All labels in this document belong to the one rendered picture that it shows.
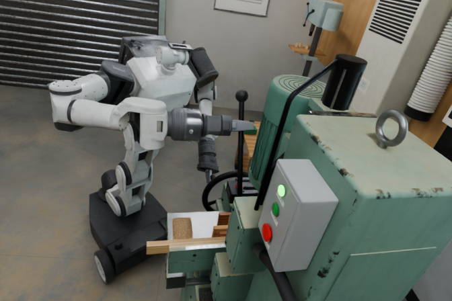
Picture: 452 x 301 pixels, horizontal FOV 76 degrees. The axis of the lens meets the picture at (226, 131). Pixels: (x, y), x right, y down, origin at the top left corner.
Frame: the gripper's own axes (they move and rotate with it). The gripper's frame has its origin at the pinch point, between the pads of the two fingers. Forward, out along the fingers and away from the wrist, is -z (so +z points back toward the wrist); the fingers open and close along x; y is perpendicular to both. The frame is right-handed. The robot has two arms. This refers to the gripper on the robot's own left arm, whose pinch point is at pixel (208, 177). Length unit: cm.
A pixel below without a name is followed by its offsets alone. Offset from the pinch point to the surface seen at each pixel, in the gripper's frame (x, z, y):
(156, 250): 35.1, -33.9, 8.5
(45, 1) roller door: 52, 248, -182
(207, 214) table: 13.9, -21.4, 11.4
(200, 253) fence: 25.3, -36.2, 18.8
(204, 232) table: 18.2, -28.4, 13.5
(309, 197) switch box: 56, -36, 74
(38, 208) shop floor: 26, 15, -150
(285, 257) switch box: 51, -43, 66
